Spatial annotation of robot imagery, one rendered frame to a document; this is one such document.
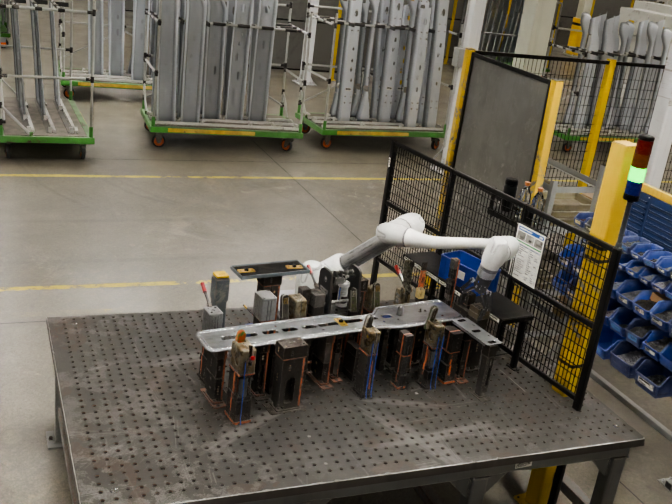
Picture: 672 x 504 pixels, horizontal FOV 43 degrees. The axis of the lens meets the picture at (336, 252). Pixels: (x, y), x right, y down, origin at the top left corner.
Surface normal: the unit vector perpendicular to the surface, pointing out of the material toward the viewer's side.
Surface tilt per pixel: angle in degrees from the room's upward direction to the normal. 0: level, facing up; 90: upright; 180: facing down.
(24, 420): 0
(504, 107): 89
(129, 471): 0
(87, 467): 0
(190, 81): 86
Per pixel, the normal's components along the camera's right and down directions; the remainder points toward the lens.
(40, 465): 0.12, -0.93
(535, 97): -0.93, 0.01
